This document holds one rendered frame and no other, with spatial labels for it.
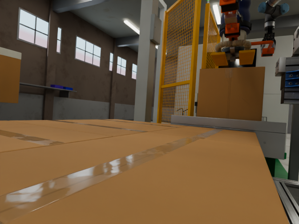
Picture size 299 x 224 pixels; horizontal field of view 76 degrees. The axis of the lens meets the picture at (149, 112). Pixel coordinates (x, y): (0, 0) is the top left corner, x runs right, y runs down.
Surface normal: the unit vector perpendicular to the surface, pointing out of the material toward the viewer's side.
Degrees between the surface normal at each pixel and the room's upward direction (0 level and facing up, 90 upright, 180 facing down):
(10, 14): 90
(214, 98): 90
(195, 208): 0
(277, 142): 90
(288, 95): 90
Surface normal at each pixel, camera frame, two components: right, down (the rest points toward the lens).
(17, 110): 0.90, 0.06
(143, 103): -0.46, -0.03
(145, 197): 0.07, -1.00
